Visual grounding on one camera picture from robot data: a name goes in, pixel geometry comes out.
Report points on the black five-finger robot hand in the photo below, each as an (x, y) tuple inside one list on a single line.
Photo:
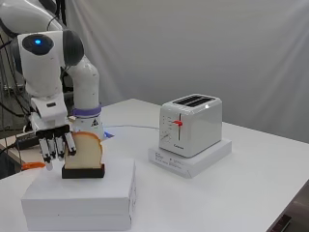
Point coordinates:
[(51, 122)]

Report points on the bread slice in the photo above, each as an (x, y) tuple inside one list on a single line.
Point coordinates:
[(87, 151)]

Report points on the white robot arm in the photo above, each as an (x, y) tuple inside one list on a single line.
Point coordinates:
[(42, 64)]

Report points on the black power strip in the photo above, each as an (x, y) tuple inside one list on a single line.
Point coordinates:
[(27, 140)]

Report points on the orange clamp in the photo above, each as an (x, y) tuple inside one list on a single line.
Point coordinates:
[(32, 165)]

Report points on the black block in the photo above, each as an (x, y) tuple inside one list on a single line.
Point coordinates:
[(83, 172)]

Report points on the white flat box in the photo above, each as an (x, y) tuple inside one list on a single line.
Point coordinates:
[(112, 183), (80, 223), (193, 166)]

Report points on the steel toaster with red lever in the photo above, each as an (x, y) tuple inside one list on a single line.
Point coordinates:
[(199, 129)]

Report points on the white sheet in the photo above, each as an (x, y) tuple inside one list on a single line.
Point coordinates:
[(193, 48)]

